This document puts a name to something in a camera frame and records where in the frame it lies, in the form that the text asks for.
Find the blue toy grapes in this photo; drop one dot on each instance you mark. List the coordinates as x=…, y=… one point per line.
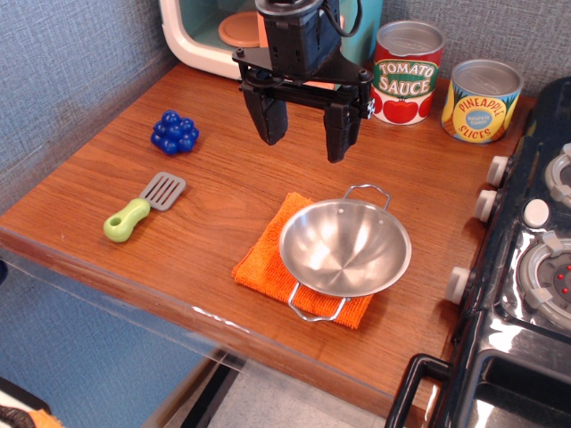
x=174, y=134

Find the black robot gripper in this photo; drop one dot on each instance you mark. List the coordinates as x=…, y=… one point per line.
x=304, y=45

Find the orange cloth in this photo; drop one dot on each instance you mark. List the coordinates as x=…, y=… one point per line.
x=263, y=270

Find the silver pot with handles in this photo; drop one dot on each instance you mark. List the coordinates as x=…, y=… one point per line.
x=347, y=248

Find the black toy stove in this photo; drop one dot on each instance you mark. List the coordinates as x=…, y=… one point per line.
x=510, y=365

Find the orange plate in microwave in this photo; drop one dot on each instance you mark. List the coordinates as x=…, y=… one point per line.
x=240, y=30

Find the grey spatula with green handle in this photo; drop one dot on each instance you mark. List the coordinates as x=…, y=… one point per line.
x=160, y=194

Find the toy microwave teal and white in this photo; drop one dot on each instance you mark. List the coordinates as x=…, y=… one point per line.
x=191, y=32

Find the tomato sauce can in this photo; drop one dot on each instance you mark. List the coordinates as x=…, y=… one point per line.
x=406, y=67

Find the pineapple slices can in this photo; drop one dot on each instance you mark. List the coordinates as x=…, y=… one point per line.
x=481, y=100

